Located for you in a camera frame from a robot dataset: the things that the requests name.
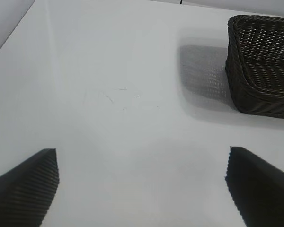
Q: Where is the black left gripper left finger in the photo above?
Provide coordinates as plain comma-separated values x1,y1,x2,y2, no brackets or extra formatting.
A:
0,148,60,227

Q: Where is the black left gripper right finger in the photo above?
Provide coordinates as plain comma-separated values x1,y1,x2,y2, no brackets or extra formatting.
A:
224,146,284,227

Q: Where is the dark brown wicker basket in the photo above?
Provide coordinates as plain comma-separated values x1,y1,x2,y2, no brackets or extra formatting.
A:
225,14,284,120

